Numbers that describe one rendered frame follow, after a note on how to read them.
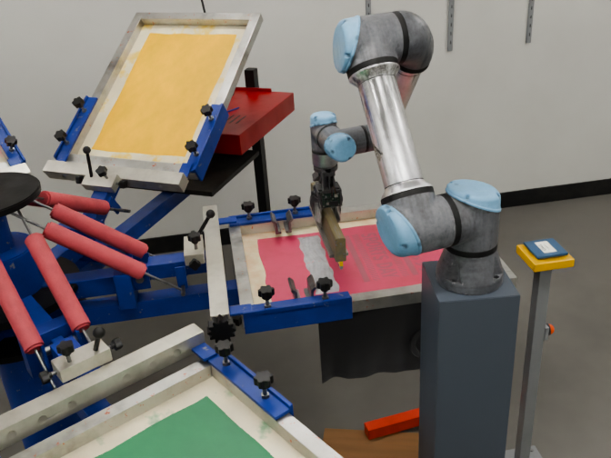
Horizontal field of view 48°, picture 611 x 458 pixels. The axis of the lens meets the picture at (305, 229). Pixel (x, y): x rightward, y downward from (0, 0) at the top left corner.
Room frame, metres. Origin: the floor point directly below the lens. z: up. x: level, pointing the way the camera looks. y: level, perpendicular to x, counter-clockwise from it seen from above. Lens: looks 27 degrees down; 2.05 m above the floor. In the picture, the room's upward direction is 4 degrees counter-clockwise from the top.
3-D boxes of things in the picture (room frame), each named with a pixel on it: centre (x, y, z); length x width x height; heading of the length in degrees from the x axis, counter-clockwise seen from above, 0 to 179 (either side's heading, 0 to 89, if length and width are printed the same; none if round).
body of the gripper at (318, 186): (1.85, -0.07, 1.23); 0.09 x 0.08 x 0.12; 7
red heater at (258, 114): (3.07, 0.34, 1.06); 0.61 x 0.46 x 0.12; 158
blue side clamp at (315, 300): (1.59, 0.04, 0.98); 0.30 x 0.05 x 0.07; 98
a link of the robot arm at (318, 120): (1.86, -0.07, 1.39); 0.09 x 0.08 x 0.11; 17
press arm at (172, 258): (1.82, 0.39, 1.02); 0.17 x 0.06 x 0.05; 98
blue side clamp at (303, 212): (2.14, 0.11, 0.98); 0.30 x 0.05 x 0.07; 98
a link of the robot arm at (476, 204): (1.34, -0.36, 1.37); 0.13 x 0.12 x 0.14; 107
